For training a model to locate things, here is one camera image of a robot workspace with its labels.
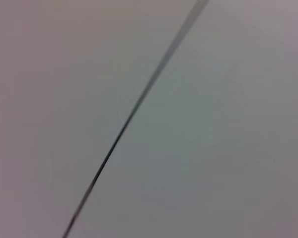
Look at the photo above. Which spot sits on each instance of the dark wall panel seam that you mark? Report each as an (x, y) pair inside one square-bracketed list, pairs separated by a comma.
[(187, 24)]

